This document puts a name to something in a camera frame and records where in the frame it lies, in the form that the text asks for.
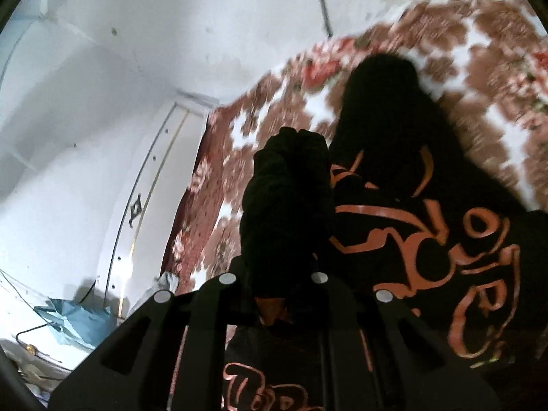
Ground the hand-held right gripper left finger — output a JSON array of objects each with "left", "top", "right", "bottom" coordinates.
[{"left": 48, "top": 272, "right": 258, "bottom": 411}]

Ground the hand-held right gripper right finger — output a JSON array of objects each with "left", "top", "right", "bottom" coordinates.
[{"left": 309, "top": 271, "right": 502, "bottom": 411}]

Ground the black garment with orange print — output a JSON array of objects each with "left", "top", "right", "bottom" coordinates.
[{"left": 223, "top": 53, "right": 548, "bottom": 411}]

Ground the white crumpled cloth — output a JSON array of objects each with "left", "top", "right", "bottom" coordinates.
[{"left": 151, "top": 271, "right": 180, "bottom": 297}]

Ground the blue cloth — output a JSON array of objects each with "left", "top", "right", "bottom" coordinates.
[{"left": 33, "top": 295, "right": 117, "bottom": 350}]

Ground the floral red brown blanket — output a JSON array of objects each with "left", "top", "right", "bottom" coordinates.
[{"left": 160, "top": 0, "right": 548, "bottom": 411}]

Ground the thin black cable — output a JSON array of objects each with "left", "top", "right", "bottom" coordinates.
[{"left": 16, "top": 326, "right": 66, "bottom": 364}]

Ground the grey wall cable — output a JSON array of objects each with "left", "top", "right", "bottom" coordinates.
[{"left": 306, "top": 0, "right": 335, "bottom": 37}]

